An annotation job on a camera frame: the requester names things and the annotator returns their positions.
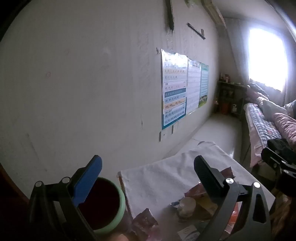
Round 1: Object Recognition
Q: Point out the yellow and white box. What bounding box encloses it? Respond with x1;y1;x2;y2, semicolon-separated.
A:
196;197;219;219

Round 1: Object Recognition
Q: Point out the white grid wall poster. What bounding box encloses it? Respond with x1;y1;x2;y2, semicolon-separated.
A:
186;58;201;115

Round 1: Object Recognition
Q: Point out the dark shelf unit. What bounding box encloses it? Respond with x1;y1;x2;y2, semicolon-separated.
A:
217;80;247;116

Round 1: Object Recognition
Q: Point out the black clothing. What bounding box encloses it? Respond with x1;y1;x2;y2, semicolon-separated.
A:
267;138;293;150

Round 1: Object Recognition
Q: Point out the wall air conditioner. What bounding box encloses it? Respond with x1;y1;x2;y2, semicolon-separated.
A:
203;0;226;28

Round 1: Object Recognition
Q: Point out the pale grey quilt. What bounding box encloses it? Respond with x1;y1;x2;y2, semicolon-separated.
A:
255;96;289;118

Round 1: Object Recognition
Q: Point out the dark brown wrapper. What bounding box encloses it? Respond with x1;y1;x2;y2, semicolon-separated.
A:
218;167;234;180

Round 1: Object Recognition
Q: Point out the white cardboard box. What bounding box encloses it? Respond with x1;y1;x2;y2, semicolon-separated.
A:
178;226;201;241

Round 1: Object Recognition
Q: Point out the pink snack wrapper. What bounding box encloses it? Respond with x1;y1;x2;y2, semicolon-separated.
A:
132;208;160;241

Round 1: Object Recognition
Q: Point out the green round plastic bin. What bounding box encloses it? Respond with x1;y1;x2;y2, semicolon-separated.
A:
77;177;126;235

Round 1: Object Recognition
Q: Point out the orange snack wrapper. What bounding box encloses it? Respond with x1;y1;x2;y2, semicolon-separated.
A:
184;183;208;200

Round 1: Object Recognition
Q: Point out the grey curtain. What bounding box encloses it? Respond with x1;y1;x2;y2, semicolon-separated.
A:
223;17;250;86

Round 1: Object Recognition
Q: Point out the blue chart wall poster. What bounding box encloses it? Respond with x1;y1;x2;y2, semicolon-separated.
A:
161;49;188;130

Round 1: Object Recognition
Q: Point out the round white container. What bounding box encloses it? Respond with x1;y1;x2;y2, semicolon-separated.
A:
177;197;196;218

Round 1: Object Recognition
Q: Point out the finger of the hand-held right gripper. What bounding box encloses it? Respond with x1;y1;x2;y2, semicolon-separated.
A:
276;170;296;193
261;147;296;174

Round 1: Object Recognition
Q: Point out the bright window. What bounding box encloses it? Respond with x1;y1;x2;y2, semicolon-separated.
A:
248;27;289;92

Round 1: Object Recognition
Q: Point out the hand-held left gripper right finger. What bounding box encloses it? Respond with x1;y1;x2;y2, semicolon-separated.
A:
193;155;271;241

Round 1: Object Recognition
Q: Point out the white table cloth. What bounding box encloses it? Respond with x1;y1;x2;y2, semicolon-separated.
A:
117;141;276;241

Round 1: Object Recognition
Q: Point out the dark wall rail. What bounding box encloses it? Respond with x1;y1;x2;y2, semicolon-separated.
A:
187;22;206;40
165;0;174;30

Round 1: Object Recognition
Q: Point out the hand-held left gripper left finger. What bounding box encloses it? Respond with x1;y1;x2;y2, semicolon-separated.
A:
27;155;102;241

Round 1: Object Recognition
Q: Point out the pink blanket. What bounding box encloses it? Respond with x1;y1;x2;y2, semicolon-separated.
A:
272;112;296;144

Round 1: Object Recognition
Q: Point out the bed with plaid sheet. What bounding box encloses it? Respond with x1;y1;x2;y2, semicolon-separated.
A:
243;83;296;167

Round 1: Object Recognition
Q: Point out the green bordered wall poster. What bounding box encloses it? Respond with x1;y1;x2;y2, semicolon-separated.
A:
198;62;209;108

